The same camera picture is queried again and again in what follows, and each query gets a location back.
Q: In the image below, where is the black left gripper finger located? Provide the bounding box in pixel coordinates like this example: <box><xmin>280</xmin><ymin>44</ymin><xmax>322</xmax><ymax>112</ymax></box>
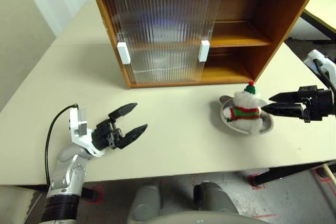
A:
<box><xmin>117</xmin><ymin>123</ymin><xmax>149</xmax><ymax>150</ymax></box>
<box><xmin>108</xmin><ymin>102</ymin><xmax>139</xmax><ymax>120</ymax></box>

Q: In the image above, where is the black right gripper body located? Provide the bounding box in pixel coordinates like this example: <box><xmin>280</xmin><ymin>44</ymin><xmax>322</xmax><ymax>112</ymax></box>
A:
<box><xmin>298</xmin><ymin>84</ymin><xmax>336</xmax><ymax>124</ymax></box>

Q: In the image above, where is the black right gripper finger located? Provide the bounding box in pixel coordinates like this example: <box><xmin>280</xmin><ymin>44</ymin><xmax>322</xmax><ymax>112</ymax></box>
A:
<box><xmin>262</xmin><ymin>103</ymin><xmax>303</xmax><ymax>119</ymax></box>
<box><xmin>268</xmin><ymin>91</ymin><xmax>300</xmax><ymax>104</ymax></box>

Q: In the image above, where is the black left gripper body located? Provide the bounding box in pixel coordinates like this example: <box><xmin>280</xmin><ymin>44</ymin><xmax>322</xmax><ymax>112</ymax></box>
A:
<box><xmin>91</xmin><ymin>118</ymin><xmax>125</xmax><ymax>151</ymax></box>

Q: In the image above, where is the white plush toy red sweater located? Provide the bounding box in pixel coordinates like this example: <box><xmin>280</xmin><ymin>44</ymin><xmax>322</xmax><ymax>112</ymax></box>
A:
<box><xmin>222</xmin><ymin>80</ymin><xmax>269</xmax><ymax>134</ymax></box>

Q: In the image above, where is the wooden cabinet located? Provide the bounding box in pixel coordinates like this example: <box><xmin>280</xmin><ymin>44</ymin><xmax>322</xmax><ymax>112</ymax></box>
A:
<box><xmin>91</xmin><ymin>0</ymin><xmax>318</xmax><ymax>90</ymax></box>

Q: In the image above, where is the silver metal plate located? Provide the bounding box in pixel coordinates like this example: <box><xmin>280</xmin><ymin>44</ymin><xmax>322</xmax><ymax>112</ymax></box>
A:
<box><xmin>219</xmin><ymin>94</ymin><xmax>275</xmax><ymax>135</ymax></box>

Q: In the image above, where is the black metal table leg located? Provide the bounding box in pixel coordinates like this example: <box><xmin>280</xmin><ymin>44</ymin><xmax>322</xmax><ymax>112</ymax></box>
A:
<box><xmin>82</xmin><ymin>186</ymin><xmax>104</xmax><ymax>202</ymax></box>
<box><xmin>252</xmin><ymin>159</ymin><xmax>336</xmax><ymax>186</ymax></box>

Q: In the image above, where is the white pipe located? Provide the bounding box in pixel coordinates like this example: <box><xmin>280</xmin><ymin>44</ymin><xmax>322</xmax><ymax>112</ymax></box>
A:
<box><xmin>322</xmin><ymin>164</ymin><xmax>336</xmax><ymax>183</ymax></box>

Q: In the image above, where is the ribbed glass sliding door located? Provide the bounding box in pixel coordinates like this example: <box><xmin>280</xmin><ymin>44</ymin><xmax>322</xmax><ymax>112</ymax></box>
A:
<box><xmin>115</xmin><ymin>0</ymin><xmax>223</xmax><ymax>83</ymax></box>
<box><xmin>101</xmin><ymin>0</ymin><xmax>211</xmax><ymax>84</ymax></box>

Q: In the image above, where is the beige side table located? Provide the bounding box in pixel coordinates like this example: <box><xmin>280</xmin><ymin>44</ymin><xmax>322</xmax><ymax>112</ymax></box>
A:
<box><xmin>300</xmin><ymin>0</ymin><xmax>336</xmax><ymax>41</ymax></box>

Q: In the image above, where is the grey curved panel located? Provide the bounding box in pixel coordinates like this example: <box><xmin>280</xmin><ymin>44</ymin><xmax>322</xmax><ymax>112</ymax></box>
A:
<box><xmin>150</xmin><ymin>210</ymin><xmax>266</xmax><ymax>224</ymax></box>

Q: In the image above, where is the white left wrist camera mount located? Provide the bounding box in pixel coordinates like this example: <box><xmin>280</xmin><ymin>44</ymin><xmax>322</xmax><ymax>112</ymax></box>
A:
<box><xmin>68</xmin><ymin>108</ymin><xmax>106</xmax><ymax>158</ymax></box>

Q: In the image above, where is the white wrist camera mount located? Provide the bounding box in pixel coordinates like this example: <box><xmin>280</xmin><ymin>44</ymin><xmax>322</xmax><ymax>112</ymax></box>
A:
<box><xmin>68</xmin><ymin>108</ymin><xmax>106</xmax><ymax>158</ymax></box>
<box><xmin>306</xmin><ymin>49</ymin><xmax>336</xmax><ymax>78</ymax></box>

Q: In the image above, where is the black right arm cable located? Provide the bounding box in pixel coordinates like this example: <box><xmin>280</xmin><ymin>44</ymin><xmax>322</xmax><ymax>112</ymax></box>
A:
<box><xmin>313</xmin><ymin>59</ymin><xmax>336</xmax><ymax>94</ymax></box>

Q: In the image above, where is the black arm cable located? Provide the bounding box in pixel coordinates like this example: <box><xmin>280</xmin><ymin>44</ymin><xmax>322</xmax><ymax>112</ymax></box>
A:
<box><xmin>313</xmin><ymin>59</ymin><xmax>336</xmax><ymax>94</ymax></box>
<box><xmin>44</xmin><ymin>104</ymin><xmax>79</xmax><ymax>186</ymax></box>

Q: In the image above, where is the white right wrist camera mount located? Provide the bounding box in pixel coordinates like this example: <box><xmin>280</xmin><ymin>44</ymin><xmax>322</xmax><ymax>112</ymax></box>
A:
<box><xmin>306</xmin><ymin>49</ymin><xmax>336</xmax><ymax>78</ymax></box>

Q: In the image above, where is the white door handle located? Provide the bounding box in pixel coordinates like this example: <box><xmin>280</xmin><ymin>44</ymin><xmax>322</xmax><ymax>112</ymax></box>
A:
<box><xmin>117</xmin><ymin>41</ymin><xmax>132</xmax><ymax>65</ymax></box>
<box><xmin>198</xmin><ymin>40</ymin><xmax>210</xmax><ymax>62</ymax></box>

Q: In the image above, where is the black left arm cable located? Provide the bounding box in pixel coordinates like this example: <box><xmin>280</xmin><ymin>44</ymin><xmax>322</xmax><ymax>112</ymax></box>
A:
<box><xmin>44</xmin><ymin>104</ymin><xmax>79</xmax><ymax>186</ymax></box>

